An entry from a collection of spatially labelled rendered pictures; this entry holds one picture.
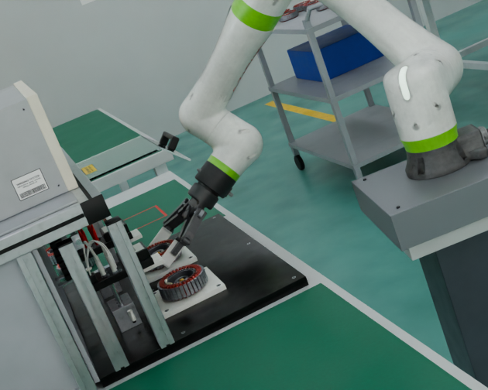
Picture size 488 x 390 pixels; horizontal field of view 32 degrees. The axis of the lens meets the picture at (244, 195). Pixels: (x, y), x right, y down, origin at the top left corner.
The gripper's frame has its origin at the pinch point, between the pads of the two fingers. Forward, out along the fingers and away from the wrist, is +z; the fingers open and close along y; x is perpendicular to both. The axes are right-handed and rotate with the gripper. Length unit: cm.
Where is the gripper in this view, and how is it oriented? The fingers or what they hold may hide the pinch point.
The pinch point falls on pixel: (159, 254)
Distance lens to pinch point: 214.0
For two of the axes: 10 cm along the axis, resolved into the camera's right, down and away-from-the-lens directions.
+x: -7.4, -5.7, -3.6
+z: -5.9, 8.0, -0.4
